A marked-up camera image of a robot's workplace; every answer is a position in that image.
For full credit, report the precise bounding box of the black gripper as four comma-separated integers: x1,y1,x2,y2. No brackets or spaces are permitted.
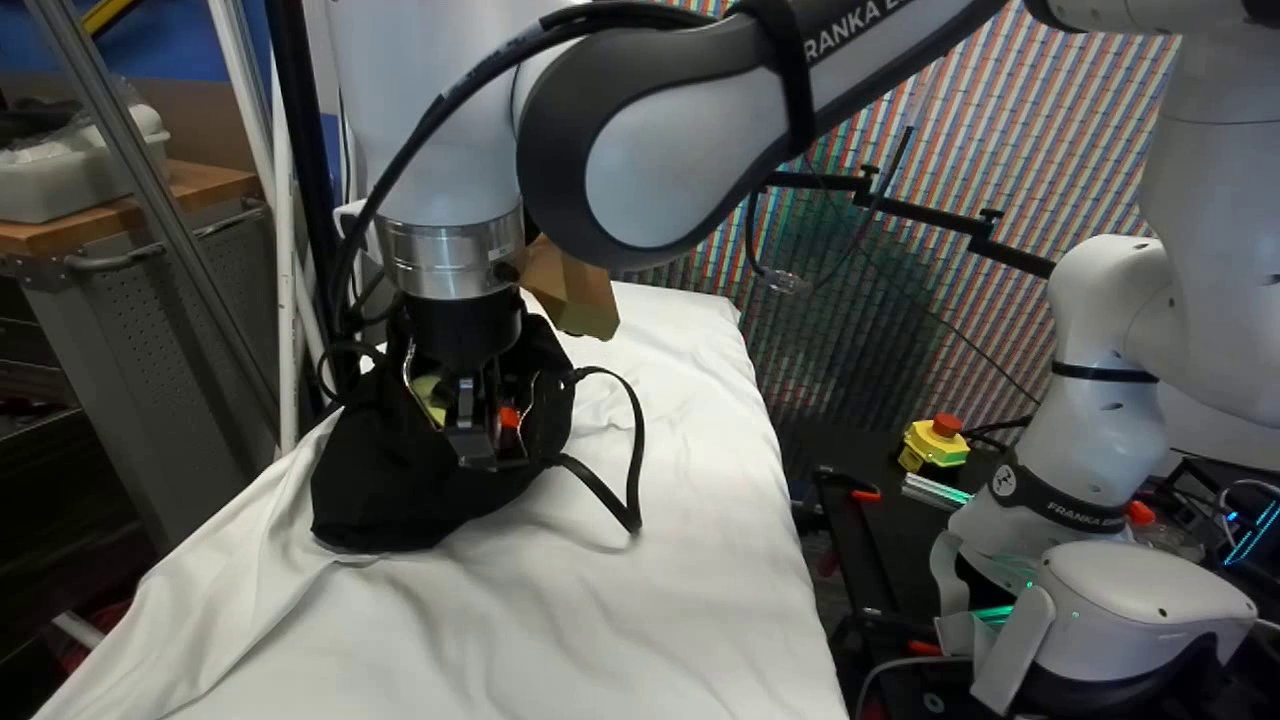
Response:
396,284,528,472

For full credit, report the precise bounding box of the yellow cloth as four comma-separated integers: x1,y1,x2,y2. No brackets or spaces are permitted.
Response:
405,373,458,414

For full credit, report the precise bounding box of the white tablecloth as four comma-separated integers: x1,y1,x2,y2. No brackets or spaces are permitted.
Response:
38,275,851,720

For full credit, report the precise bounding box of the black vertical pole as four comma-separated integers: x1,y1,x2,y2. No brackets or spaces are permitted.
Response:
262,0,362,403

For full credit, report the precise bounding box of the grey cabinet with wooden top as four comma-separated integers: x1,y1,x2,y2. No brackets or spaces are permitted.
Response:
0,157,286,551

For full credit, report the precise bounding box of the yellow emergency stop button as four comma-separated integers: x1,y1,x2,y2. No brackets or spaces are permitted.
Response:
897,412,975,477

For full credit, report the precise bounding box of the white plastic bin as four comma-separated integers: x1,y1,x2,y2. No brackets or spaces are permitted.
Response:
0,94,177,227

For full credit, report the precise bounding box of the large display screen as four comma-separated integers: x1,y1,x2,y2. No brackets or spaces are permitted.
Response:
625,0,1235,442

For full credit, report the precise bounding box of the black handbag with strap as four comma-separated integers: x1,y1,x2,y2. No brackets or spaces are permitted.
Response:
310,310,650,557

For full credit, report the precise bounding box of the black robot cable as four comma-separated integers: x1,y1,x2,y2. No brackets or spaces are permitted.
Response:
330,0,717,344

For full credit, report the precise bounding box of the aluminium frame post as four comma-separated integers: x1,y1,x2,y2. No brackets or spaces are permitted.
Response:
22,0,286,414

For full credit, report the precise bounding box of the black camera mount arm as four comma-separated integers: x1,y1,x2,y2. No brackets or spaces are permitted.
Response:
764,162,1067,284

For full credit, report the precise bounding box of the blue cable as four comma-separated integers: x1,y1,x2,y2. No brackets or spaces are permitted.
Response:
1220,477,1280,574

